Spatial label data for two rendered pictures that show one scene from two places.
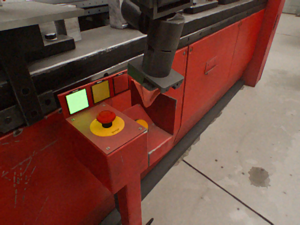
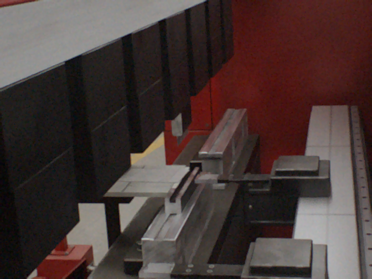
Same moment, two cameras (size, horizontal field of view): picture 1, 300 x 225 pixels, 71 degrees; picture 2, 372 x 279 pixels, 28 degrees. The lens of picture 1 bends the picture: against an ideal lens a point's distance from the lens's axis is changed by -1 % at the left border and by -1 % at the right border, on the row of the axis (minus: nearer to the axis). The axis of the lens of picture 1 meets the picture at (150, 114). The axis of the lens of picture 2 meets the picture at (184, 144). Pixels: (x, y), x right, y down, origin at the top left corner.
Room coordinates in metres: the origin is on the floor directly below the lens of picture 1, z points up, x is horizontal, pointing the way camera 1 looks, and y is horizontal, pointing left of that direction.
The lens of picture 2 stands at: (1.75, -0.22, 1.43)
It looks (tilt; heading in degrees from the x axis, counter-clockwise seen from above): 15 degrees down; 155
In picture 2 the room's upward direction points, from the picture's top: 4 degrees counter-clockwise
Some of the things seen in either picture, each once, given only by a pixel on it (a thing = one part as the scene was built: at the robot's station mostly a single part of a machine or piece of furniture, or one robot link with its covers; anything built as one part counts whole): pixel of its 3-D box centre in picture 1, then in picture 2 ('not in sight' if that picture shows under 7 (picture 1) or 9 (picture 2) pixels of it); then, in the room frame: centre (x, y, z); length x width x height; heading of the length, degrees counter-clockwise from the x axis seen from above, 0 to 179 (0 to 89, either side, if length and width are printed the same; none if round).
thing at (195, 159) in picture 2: not in sight; (208, 151); (-0.04, 0.70, 0.89); 0.30 x 0.05 x 0.03; 143
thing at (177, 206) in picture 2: not in sight; (183, 189); (0.49, 0.37, 0.98); 0.20 x 0.03 x 0.03; 143
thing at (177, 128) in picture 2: not in sight; (181, 115); (0.47, 0.38, 1.13); 0.10 x 0.02 x 0.10; 143
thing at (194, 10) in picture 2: not in sight; (179, 48); (0.45, 0.40, 1.26); 0.15 x 0.09 x 0.17; 143
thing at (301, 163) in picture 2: not in sight; (261, 174); (0.57, 0.50, 1.01); 0.26 x 0.12 x 0.05; 53
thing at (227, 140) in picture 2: not in sight; (226, 144); (0.04, 0.72, 0.92); 0.50 x 0.06 x 0.10; 143
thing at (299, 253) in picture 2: not in sight; (231, 266); (0.92, 0.24, 1.01); 0.26 x 0.12 x 0.05; 53
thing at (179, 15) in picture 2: not in sight; (154, 63); (0.61, 0.28, 1.26); 0.15 x 0.09 x 0.17; 143
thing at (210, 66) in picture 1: (212, 64); not in sight; (1.19, -0.37, 0.58); 0.15 x 0.02 x 0.07; 143
